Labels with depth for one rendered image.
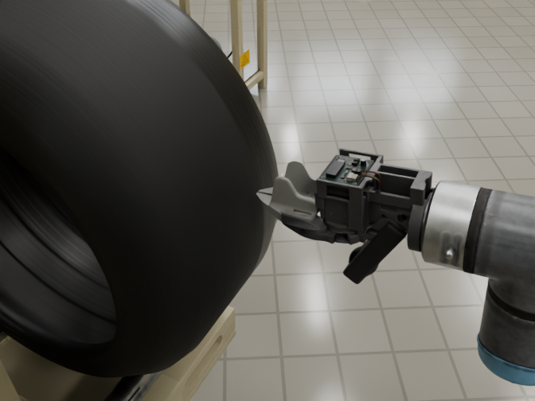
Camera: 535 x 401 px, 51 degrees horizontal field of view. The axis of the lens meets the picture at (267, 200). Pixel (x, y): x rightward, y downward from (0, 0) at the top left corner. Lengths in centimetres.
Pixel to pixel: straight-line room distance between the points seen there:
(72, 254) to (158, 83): 56
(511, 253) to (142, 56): 43
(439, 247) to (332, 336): 156
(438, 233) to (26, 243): 77
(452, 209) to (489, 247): 5
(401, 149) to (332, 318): 125
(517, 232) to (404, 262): 188
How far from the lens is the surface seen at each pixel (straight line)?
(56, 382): 110
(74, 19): 66
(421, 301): 230
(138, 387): 92
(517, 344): 65
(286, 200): 66
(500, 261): 58
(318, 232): 63
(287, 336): 212
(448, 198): 59
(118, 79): 61
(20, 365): 115
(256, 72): 357
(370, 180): 60
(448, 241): 59
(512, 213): 58
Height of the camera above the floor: 167
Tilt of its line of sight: 39 degrees down
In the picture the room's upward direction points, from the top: straight up
